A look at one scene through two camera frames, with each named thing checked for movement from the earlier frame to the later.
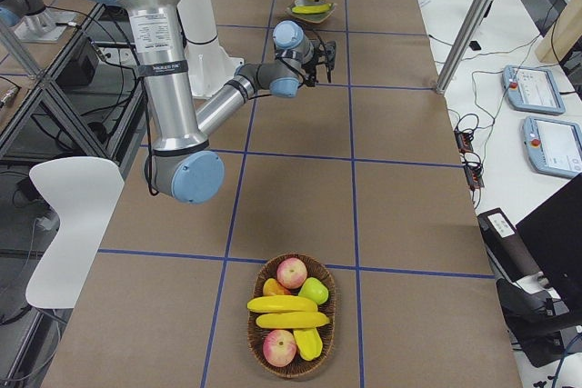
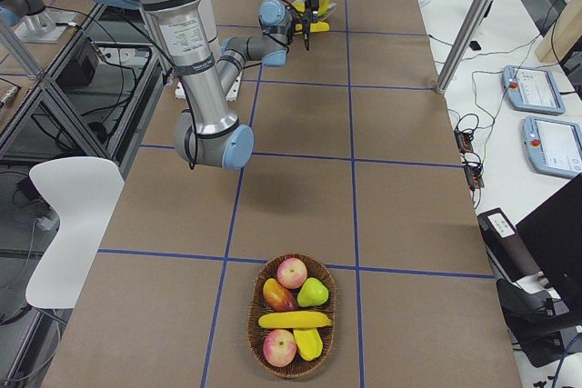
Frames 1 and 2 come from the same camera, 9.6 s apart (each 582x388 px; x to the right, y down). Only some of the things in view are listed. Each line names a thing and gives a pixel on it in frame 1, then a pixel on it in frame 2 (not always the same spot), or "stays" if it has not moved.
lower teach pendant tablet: x=553 y=146 stays
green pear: x=314 y=289 stays
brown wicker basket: x=299 y=367 stays
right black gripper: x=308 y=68 to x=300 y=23
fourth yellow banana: x=289 y=320 stays
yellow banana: x=282 y=303 to x=315 y=26
